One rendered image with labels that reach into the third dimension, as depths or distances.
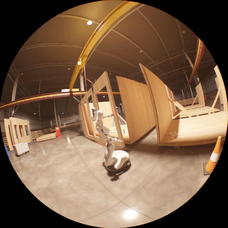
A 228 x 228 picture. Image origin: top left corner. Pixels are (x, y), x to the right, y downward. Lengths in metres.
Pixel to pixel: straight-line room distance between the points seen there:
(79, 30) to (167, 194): 11.58
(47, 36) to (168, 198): 12.47
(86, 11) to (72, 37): 3.63
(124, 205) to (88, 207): 0.60
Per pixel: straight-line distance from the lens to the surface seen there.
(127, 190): 1.67
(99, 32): 5.16
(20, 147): 6.74
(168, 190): 1.64
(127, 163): 2.10
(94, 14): 9.72
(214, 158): 1.88
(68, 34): 10.63
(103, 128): 1.66
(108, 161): 1.92
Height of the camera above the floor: 1.42
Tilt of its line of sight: 1 degrees up
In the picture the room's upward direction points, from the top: 12 degrees counter-clockwise
